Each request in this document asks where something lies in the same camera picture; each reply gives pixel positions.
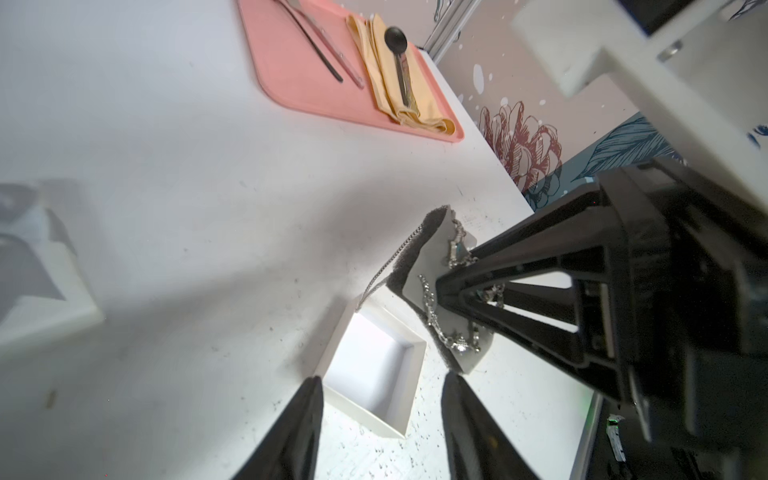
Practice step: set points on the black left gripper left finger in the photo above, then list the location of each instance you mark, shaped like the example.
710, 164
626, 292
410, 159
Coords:
289, 450

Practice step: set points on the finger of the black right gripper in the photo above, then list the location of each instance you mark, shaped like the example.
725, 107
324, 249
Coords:
562, 326
568, 236

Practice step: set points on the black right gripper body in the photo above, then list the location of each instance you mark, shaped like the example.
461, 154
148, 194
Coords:
681, 304

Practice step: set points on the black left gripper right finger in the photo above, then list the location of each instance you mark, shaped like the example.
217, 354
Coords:
476, 446

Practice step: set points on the white jewelry box base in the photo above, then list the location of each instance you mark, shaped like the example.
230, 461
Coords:
371, 367

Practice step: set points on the grey foam insert card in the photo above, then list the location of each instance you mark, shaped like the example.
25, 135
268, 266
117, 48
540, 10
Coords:
439, 245

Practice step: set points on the white gift box with bow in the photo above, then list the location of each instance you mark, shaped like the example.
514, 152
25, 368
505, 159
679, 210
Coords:
44, 296

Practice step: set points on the beige folded cloth napkin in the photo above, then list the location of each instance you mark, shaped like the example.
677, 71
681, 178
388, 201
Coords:
399, 86

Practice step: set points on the black spoon on napkin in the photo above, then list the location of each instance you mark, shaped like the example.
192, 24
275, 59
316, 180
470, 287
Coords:
397, 43

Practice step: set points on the black spoon on tray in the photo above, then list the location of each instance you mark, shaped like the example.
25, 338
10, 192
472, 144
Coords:
314, 46

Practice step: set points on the pink plastic tray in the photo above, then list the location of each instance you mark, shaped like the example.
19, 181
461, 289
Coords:
291, 73

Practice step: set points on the silver fork on tray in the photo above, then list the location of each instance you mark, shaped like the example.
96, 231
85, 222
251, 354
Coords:
329, 43

